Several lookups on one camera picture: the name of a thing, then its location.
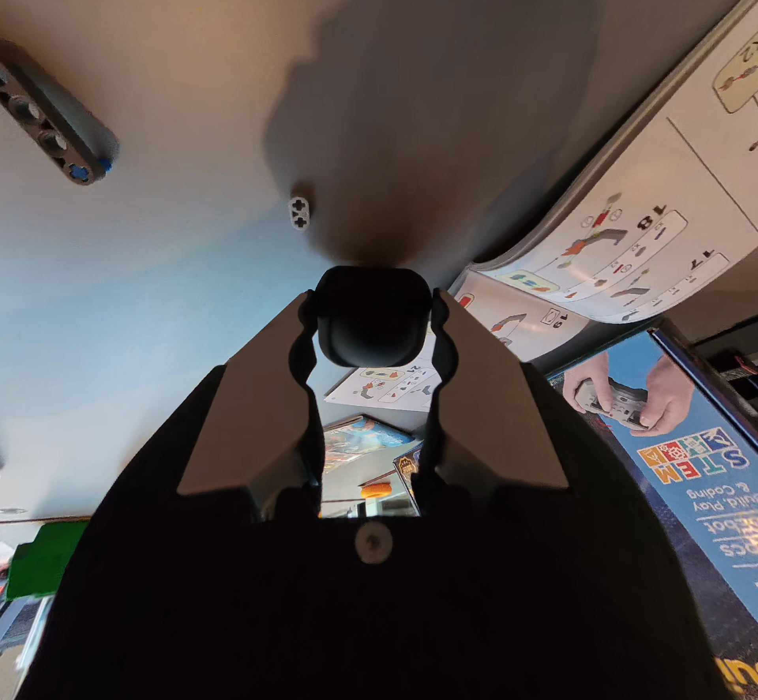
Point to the grey bent beam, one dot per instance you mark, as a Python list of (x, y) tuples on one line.
[(53, 120)]

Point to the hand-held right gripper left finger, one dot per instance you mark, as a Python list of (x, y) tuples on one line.
[(248, 416)]

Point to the small grey connector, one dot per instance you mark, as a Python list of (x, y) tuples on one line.
[(300, 213)]

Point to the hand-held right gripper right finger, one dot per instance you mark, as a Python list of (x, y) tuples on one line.
[(497, 416)]

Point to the black rounded case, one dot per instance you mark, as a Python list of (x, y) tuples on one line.
[(373, 315)]

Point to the open instruction booklet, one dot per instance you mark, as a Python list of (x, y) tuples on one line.
[(651, 209)]

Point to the grey desk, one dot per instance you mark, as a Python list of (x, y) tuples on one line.
[(148, 297)]

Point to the green plastic bin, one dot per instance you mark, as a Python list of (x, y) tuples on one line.
[(47, 558)]

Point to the blue robot kit box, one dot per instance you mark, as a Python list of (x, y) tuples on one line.
[(681, 445)]

